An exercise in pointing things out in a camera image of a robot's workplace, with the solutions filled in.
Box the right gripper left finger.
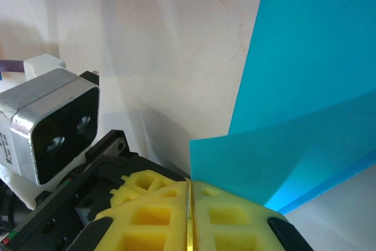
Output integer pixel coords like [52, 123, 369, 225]
[66, 180, 191, 251]

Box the cyan blue cloth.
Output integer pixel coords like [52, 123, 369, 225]
[189, 0, 376, 215]

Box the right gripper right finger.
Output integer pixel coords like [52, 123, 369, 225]
[190, 180, 314, 251]

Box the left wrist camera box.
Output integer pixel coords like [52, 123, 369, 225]
[0, 53, 100, 208]

